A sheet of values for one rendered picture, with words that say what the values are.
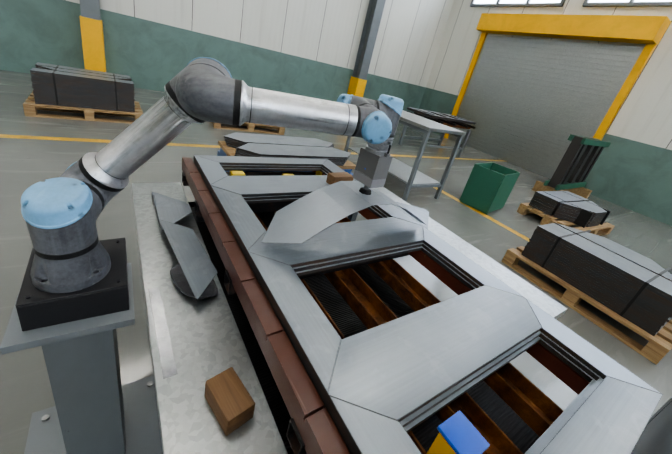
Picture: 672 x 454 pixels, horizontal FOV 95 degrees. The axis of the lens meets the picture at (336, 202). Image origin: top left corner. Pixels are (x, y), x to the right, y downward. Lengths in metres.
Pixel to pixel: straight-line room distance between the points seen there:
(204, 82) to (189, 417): 0.67
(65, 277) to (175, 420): 0.41
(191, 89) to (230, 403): 0.63
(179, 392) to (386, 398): 0.44
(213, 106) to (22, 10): 7.30
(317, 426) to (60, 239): 0.65
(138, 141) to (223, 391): 0.60
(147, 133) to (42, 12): 7.06
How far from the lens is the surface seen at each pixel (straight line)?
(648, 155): 8.80
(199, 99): 0.71
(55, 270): 0.95
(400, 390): 0.69
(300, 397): 0.66
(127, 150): 0.91
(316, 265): 0.92
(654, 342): 3.23
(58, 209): 0.86
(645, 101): 8.93
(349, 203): 0.94
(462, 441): 0.65
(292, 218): 0.94
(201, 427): 0.79
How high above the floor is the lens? 1.37
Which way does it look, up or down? 24 degrees down
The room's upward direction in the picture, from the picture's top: 14 degrees clockwise
